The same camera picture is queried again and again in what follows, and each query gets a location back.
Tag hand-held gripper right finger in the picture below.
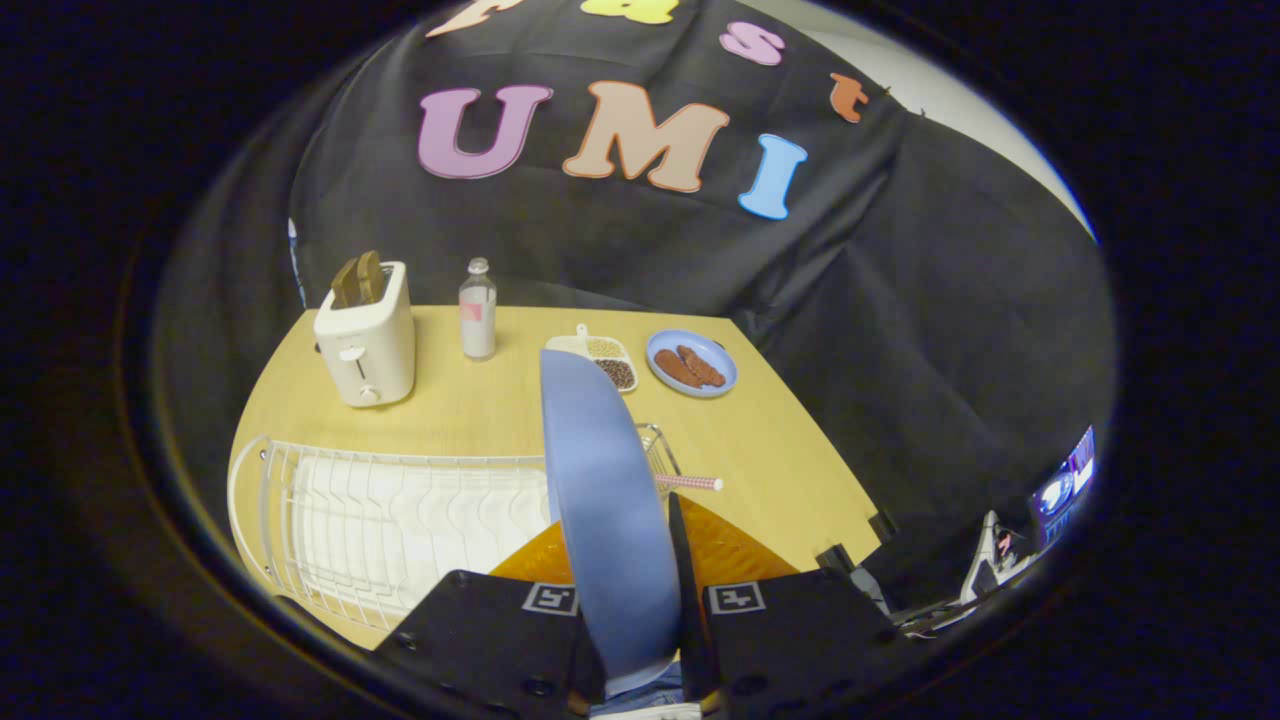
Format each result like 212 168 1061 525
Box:
667 492 903 717

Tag clear wire cutlery basket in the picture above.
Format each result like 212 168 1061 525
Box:
636 423 684 480

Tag lit computer monitor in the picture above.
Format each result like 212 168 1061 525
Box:
1030 427 1097 549

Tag white device with cables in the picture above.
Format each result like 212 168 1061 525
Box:
958 510 1036 604

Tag person's blue jeans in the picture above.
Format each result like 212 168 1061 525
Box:
590 660 703 717

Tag black backdrop cloth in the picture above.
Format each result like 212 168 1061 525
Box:
150 0 1118 611

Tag brown sausage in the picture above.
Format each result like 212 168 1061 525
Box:
677 345 728 389
653 349 704 390

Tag small blue plate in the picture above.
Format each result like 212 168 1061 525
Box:
645 329 740 400

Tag large blue plate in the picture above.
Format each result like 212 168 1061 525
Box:
539 348 684 682

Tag cream divided dish with beans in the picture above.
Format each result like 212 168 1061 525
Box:
544 323 640 394

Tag white wire dish rack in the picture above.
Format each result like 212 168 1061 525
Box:
227 424 683 634

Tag white toaster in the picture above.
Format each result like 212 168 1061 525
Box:
313 261 418 409

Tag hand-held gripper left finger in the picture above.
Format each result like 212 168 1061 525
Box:
375 520 607 717

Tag clear plastic bottle pink label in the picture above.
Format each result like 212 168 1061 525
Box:
458 257 499 362

